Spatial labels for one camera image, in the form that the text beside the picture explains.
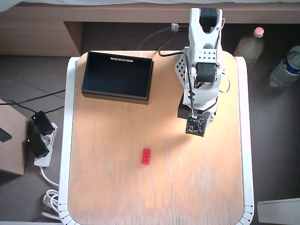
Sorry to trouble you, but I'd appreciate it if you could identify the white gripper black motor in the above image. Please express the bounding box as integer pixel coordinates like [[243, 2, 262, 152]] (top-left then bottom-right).
[[177, 83, 219, 124]]

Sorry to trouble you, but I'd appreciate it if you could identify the red lego block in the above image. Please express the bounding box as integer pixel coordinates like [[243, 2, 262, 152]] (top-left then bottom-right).
[[141, 148, 152, 165]]

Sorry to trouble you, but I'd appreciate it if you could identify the black cardboard box bin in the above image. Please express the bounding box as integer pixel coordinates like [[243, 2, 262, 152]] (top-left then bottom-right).
[[81, 51, 155, 105]]

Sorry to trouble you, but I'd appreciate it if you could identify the yellow juice bottle pink cap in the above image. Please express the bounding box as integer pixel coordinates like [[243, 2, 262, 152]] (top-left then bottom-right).
[[234, 27, 265, 71]]

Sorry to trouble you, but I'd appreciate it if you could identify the clear plastic water bottle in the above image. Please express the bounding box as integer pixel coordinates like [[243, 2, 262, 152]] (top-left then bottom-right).
[[269, 45, 300, 89]]

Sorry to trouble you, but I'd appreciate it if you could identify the white label strip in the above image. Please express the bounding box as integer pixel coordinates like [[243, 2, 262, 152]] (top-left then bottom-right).
[[110, 56, 134, 63]]

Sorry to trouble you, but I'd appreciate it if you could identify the white box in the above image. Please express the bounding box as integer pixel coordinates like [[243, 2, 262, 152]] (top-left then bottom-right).
[[256, 198, 300, 225]]

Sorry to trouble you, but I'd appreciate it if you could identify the black power adapter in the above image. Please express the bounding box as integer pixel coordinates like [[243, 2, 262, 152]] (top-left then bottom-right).
[[31, 111, 55, 136], [25, 133, 50, 159]]

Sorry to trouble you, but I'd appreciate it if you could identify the white power strip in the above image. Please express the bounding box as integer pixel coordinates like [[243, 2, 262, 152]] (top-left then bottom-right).
[[34, 121, 59, 167]]

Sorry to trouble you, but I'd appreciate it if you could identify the brown wooden box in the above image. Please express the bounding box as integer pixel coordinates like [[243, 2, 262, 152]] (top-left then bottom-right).
[[0, 98, 30, 176]]

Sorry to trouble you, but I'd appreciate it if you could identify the flat black device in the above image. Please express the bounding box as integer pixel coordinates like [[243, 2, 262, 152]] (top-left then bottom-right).
[[0, 127, 12, 143]]

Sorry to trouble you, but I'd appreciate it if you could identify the white bed sheet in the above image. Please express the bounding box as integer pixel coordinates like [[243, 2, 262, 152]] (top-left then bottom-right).
[[0, 0, 300, 12]]

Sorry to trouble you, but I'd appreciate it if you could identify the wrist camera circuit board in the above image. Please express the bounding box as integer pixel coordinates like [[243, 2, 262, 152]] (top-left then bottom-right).
[[185, 111, 211, 138]]

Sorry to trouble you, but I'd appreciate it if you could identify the black camera cable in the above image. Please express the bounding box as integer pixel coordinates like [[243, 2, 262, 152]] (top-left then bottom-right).
[[157, 24, 196, 117]]

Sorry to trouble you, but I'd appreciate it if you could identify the silver usb connector grey cable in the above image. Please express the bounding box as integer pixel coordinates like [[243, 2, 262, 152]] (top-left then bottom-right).
[[138, 22, 179, 50]]

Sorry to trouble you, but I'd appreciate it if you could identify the white table frame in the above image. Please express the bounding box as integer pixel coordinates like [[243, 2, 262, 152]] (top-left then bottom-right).
[[57, 56, 255, 225]]

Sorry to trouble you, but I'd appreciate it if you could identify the short black power cable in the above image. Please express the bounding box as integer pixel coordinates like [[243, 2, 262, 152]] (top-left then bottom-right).
[[45, 105, 66, 115]]

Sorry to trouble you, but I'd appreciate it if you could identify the long black power cable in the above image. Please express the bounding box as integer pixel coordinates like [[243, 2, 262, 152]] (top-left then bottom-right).
[[0, 90, 66, 118]]

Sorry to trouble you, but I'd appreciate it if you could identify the white power cable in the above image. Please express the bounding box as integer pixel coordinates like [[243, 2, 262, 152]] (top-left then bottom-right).
[[41, 165, 62, 221]]

